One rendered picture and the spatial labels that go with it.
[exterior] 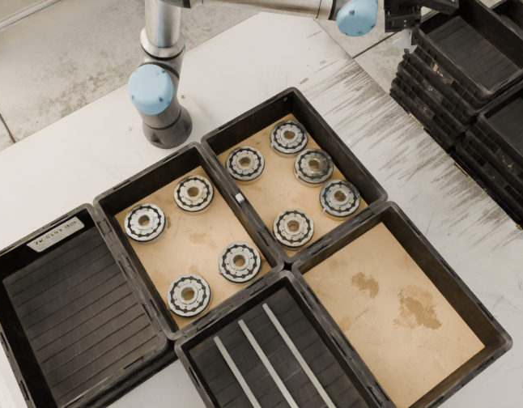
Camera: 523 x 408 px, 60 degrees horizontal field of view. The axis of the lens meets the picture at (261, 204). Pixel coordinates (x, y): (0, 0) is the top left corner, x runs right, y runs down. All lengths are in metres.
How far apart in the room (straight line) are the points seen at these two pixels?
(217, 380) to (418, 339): 0.47
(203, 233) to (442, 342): 0.62
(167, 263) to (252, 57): 0.79
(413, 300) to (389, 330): 0.09
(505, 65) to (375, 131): 0.76
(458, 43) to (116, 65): 1.67
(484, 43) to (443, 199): 0.87
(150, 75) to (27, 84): 1.54
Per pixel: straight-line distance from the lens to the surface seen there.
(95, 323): 1.18
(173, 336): 1.02
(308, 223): 1.14
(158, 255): 1.18
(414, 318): 1.16
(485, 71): 2.03
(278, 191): 1.20
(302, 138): 1.25
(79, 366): 1.18
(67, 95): 2.62
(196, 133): 1.43
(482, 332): 1.16
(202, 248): 1.16
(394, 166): 1.43
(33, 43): 2.93
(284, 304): 1.12
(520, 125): 2.08
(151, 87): 1.26
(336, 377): 1.10
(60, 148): 1.56
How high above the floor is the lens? 1.92
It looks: 67 degrees down
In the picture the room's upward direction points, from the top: 3 degrees counter-clockwise
